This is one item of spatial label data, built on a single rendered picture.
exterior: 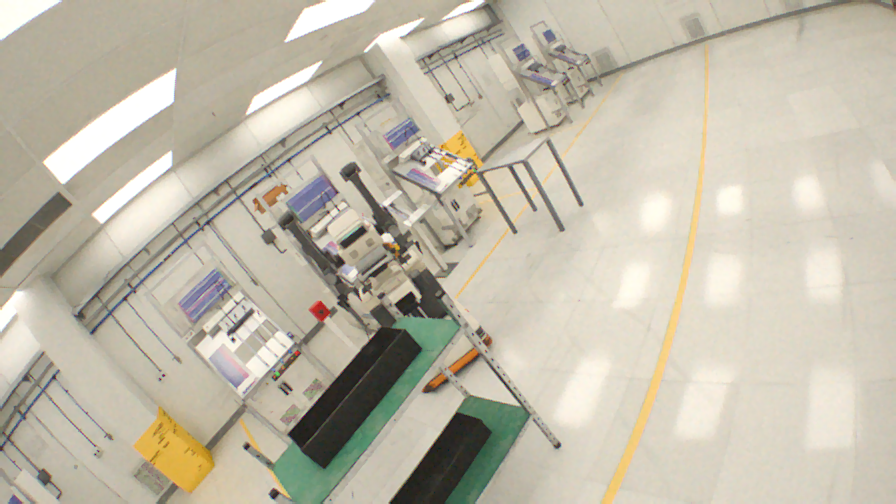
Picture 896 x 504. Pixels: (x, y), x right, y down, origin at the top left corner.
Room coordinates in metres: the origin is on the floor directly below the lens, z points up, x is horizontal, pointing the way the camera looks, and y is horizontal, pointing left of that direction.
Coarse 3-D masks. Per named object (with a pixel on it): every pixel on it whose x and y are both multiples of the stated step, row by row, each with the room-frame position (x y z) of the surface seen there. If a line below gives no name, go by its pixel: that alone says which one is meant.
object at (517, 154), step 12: (528, 144) 3.46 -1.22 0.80; (540, 144) 3.25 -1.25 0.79; (552, 144) 3.32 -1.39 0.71; (504, 156) 3.60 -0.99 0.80; (516, 156) 3.34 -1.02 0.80; (528, 156) 3.15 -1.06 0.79; (480, 168) 3.75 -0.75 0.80; (492, 168) 3.51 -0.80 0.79; (528, 168) 3.12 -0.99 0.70; (564, 168) 3.31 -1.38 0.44; (480, 180) 3.74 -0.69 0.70; (516, 180) 3.92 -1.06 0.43; (492, 192) 3.72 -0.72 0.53; (540, 192) 3.14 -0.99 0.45; (576, 192) 3.31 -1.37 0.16; (504, 216) 3.72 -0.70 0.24; (552, 216) 3.15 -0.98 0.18; (564, 228) 3.14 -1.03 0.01
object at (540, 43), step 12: (540, 36) 7.51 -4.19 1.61; (552, 36) 7.72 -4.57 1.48; (540, 48) 7.54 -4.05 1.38; (552, 48) 7.51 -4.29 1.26; (564, 48) 7.65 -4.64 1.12; (540, 60) 7.66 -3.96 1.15; (552, 60) 7.74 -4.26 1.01; (564, 60) 7.25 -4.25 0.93; (576, 60) 7.22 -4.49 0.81; (588, 60) 7.33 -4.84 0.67; (576, 72) 7.52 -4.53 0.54; (576, 84) 7.34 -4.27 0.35; (588, 84) 7.03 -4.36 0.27; (600, 84) 7.49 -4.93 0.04; (564, 96) 7.59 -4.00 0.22
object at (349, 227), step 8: (344, 216) 2.31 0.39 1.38; (352, 216) 2.29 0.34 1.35; (336, 224) 2.29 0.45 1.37; (344, 224) 2.27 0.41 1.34; (352, 224) 2.25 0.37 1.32; (360, 224) 2.25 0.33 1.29; (336, 232) 2.25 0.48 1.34; (344, 232) 2.23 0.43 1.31; (352, 232) 2.25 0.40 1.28; (360, 232) 2.29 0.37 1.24; (336, 240) 2.22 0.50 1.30; (344, 240) 2.25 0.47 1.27; (352, 240) 2.29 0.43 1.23; (344, 248) 2.29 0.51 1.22
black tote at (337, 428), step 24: (384, 336) 1.36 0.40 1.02; (408, 336) 1.23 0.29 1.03; (360, 360) 1.28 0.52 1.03; (384, 360) 1.16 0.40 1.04; (408, 360) 1.19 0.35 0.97; (336, 384) 1.20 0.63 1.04; (360, 384) 1.08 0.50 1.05; (384, 384) 1.12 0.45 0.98; (312, 408) 1.13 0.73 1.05; (336, 408) 1.16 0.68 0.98; (360, 408) 1.05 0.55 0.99; (288, 432) 1.05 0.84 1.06; (312, 432) 1.08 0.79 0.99; (336, 432) 0.98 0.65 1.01; (312, 456) 0.91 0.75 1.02
